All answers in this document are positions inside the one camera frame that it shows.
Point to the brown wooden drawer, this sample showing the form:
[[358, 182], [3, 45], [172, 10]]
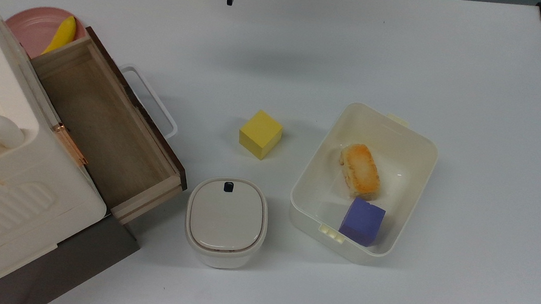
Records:
[[102, 129]]

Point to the dark brown drawer casing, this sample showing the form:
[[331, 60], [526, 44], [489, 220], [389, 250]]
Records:
[[68, 261]]

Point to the yellow banana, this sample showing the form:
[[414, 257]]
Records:
[[61, 35]]

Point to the yellow cube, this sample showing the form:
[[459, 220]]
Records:
[[260, 133]]

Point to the pink round plate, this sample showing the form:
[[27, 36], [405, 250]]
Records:
[[29, 28]]

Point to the rose gold cabinet latch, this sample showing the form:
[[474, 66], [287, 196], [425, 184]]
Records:
[[70, 143]]

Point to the small white lidded trash can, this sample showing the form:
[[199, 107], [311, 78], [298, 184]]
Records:
[[225, 220]]

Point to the toasted bread loaf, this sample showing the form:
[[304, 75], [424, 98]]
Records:
[[360, 170]]

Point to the white plastic bin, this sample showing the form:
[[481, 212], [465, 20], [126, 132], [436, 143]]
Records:
[[406, 151]]

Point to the purple cube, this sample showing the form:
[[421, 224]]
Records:
[[362, 222]]

